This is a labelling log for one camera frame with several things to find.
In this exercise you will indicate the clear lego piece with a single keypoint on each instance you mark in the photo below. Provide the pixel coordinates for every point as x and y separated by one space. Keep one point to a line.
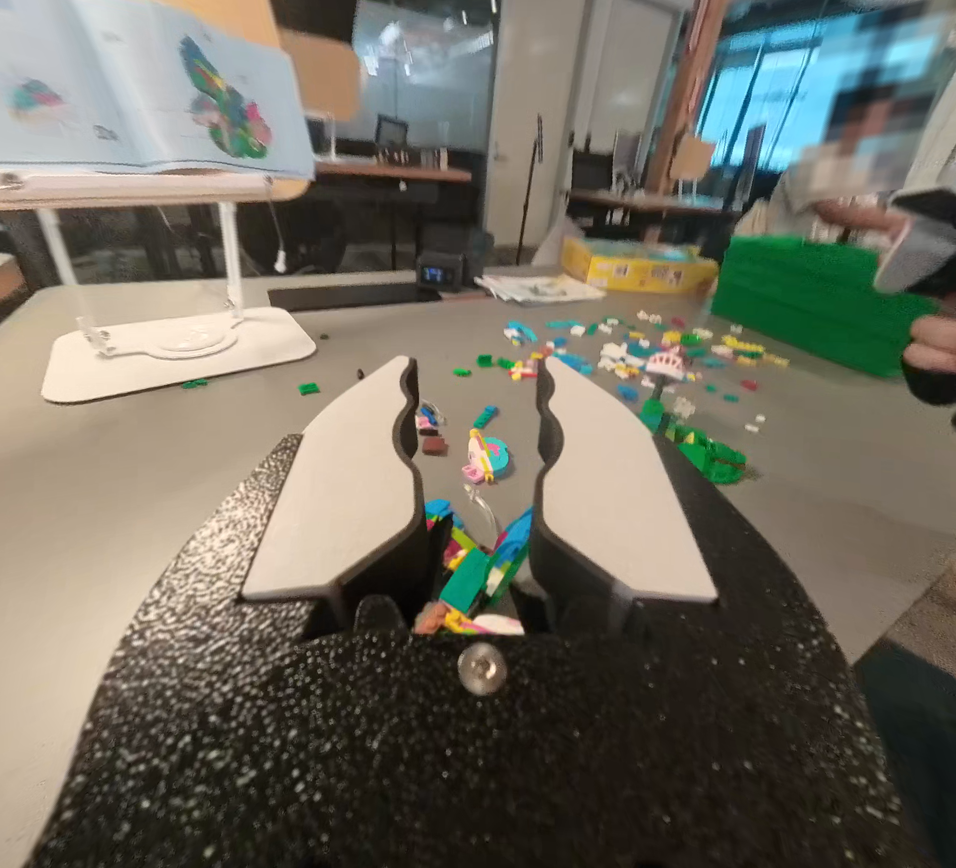
482 506

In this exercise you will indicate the tan background book stand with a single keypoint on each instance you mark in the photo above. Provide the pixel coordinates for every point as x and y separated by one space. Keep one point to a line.
693 159
321 73

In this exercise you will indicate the black tripod stand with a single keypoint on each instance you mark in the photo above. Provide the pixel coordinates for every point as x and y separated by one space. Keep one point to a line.
532 181

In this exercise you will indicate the green lego lily pad assembly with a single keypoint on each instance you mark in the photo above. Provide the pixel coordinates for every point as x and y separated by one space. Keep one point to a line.
709 457

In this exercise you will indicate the brown lego brick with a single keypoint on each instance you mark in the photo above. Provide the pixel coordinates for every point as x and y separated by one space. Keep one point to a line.
435 446

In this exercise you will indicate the closed instruction booklets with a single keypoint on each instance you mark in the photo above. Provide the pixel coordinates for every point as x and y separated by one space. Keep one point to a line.
538 289

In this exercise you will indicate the yellow lego box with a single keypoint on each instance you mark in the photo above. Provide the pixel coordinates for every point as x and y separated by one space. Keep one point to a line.
635 276

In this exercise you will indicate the teal lego plate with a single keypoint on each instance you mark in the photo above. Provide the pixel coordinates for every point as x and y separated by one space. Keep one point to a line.
485 417

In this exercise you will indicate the wooden pillar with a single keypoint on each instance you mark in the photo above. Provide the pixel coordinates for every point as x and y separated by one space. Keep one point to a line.
694 62

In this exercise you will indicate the person's right hand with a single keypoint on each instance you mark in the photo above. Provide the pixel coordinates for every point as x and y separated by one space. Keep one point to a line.
933 339

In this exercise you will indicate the black power station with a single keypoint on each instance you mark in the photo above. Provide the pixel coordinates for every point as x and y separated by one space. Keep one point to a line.
448 272

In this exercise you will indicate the open lego instruction booklet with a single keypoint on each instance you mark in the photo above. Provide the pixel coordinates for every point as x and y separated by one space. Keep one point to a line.
112 76

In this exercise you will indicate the stack of green bins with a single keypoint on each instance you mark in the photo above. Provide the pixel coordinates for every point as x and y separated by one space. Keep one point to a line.
806 300

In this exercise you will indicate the long wooden desk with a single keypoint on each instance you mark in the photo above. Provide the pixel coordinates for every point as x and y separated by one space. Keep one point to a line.
396 172

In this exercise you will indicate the small pink teal lego assembly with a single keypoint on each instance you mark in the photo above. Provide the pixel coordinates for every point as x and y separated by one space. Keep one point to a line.
489 451

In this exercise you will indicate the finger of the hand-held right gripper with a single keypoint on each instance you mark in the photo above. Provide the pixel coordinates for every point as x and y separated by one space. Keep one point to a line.
922 256

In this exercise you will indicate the small white lego flower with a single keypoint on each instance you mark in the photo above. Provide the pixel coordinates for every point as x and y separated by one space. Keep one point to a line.
683 407

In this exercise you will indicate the small multicolour lego piece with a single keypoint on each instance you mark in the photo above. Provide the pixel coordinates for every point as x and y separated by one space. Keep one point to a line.
427 420

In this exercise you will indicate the person's white shirt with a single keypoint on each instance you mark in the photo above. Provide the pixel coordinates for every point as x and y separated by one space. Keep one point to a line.
942 151

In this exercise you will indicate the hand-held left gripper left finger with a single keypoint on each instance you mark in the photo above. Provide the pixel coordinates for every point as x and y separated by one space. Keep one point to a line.
336 502

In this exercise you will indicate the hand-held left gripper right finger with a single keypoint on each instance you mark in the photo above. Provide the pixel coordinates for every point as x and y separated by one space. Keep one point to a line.
620 509

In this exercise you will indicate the pink lego lotus flower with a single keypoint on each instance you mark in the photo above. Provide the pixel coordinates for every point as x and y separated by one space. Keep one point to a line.
667 362

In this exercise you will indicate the pile of loose lego bricks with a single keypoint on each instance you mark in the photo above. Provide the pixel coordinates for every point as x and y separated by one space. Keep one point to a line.
575 362

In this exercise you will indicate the colourful lego butterfly assembly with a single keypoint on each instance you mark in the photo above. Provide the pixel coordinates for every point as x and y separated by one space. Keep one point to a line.
467 577

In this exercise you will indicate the small black monitor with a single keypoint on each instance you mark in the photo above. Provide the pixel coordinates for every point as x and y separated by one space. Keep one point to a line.
391 130

